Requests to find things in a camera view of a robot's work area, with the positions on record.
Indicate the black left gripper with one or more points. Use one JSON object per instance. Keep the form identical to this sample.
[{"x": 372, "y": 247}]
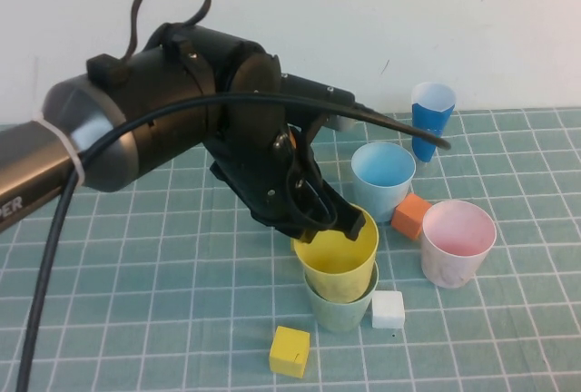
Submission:
[{"x": 263, "y": 179}]

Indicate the pink plastic cup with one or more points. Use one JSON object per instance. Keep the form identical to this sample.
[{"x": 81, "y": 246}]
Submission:
[{"x": 445, "y": 270}]

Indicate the yellow plastic cup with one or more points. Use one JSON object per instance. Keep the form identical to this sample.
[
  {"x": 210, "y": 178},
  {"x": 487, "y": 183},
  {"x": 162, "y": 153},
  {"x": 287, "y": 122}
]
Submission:
[{"x": 340, "y": 279}]

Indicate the white foam cube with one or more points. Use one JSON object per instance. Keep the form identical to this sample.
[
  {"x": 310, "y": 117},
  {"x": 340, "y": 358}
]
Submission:
[{"x": 388, "y": 310}]

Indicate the light blue plastic cup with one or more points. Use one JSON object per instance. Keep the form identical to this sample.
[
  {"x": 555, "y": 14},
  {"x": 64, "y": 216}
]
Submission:
[{"x": 381, "y": 169}]

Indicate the green checked tablecloth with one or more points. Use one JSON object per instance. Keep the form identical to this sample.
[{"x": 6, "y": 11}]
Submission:
[{"x": 136, "y": 296}]

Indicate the dark blue tapered cup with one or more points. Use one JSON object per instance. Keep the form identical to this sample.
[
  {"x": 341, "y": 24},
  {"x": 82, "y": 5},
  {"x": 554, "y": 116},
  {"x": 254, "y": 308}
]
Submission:
[{"x": 429, "y": 115}]

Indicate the green plastic cup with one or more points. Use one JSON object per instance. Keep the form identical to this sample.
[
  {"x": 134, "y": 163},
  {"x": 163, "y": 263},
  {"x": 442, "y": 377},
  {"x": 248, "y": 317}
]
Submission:
[{"x": 340, "y": 318}]

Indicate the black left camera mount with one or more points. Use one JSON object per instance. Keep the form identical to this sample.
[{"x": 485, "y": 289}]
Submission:
[{"x": 313, "y": 89}]

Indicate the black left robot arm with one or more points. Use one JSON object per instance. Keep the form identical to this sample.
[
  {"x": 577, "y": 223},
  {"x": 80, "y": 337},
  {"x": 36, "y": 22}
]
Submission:
[{"x": 150, "y": 88}]

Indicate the white zip tie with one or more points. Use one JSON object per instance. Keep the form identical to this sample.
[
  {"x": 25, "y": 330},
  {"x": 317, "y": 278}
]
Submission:
[{"x": 68, "y": 151}]

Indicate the yellow foam cube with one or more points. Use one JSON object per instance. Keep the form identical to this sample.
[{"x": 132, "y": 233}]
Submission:
[{"x": 288, "y": 355}]

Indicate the orange foam cube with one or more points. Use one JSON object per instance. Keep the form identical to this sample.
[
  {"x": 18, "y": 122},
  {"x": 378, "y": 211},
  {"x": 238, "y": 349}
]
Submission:
[{"x": 408, "y": 219}]

